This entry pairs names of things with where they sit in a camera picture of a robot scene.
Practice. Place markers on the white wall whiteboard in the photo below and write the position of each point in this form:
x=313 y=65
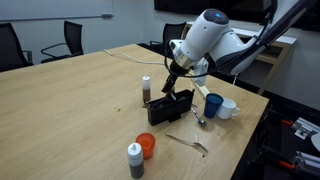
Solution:
x=50 y=8

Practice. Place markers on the grey metal rail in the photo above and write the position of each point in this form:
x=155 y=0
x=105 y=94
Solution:
x=306 y=161

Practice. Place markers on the blue plastic cup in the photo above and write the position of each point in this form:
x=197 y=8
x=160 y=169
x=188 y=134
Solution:
x=212 y=106

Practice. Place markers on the dark grey sauce squeeze bottle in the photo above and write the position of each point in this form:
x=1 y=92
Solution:
x=135 y=163

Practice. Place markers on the silver spoon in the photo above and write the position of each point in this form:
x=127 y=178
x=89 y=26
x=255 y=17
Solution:
x=202 y=122

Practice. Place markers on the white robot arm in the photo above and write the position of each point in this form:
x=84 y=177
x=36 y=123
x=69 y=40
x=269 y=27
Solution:
x=206 y=30

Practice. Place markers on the silver fork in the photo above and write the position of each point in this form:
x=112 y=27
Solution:
x=186 y=142

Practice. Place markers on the brown sauce squeeze bottle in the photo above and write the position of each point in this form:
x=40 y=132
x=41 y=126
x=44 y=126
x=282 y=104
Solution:
x=146 y=95

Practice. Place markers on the black organizer box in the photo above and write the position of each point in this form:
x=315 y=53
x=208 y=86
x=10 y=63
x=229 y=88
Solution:
x=166 y=111

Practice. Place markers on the grey metal bracket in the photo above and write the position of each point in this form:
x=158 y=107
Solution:
x=301 y=128

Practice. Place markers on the white ceramic mug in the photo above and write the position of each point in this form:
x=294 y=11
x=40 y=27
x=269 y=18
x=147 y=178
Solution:
x=226 y=108

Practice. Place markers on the orange plastic cup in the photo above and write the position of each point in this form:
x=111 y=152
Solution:
x=145 y=146

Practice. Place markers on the small food crumbs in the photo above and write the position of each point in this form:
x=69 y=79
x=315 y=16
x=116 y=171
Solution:
x=117 y=109

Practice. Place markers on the black mesh office chair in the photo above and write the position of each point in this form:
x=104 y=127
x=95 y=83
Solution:
x=73 y=36
x=173 y=33
x=10 y=46

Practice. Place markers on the grey whiteboard eraser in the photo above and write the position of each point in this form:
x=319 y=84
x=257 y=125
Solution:
x=106 y=15

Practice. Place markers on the black wall monitor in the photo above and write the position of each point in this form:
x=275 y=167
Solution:
x=186 y=6

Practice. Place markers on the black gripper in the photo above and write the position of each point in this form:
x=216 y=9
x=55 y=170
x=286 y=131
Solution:
x=178 y=70

